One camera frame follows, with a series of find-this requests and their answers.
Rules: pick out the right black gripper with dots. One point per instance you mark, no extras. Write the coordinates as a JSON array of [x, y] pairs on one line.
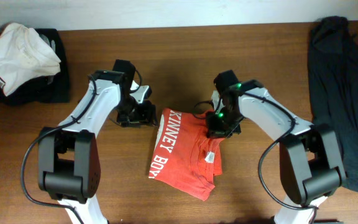
[[217, 130]]

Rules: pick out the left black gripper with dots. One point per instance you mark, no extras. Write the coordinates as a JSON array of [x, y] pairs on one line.
[[146, 109]]

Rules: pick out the orange t-shirt with white logo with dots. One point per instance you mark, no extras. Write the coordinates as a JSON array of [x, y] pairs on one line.
[[184, 157]]

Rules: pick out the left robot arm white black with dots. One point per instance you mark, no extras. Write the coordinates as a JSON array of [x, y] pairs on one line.
[[69, 167]]

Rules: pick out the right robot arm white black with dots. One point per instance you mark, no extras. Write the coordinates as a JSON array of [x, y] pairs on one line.
[[311, 166]]

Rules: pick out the black folded garment on left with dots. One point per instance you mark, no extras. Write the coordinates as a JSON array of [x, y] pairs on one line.
[[55, 89]]

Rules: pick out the white crumpled garment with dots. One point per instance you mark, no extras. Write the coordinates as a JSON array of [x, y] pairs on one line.
[[24, 55]]

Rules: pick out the black garment on right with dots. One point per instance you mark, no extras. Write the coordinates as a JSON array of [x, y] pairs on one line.
[[333, 86]]

